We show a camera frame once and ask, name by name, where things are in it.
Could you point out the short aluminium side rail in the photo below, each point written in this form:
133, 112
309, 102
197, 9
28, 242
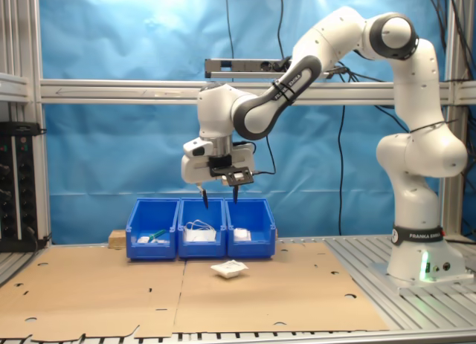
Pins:
15, 87

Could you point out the white printed cotton packet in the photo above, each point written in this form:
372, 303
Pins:
229, 269

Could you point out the chipboard wood block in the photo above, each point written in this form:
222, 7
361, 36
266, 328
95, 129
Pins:
118, 240

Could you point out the brown cardboard sheet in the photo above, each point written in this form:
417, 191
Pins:
279, 295
93, 292

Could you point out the long white printed packet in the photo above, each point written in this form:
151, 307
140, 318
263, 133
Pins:
143, 240

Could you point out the blue bin holding cotton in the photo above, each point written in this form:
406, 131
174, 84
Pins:
249, 249

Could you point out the blue bin holding syringes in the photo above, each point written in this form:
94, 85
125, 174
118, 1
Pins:
150, 251

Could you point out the blue bin holding masks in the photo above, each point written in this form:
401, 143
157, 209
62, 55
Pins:
202, 250

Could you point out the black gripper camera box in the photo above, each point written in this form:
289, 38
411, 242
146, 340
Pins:
236, 176

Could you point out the clear bag of cotton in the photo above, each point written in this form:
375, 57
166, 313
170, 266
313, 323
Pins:
241, 235

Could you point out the stack of pale masks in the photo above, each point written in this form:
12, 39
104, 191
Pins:
199, 236

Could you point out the loose green syringe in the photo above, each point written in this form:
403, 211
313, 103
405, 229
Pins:
158, 234

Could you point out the upright aluminium frame post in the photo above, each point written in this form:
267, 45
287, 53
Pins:
455, 210
26, 43

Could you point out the black socket rack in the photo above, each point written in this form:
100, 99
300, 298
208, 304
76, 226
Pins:
18, 191

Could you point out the long horizontal aluminium beam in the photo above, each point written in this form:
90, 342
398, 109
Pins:
111, 93

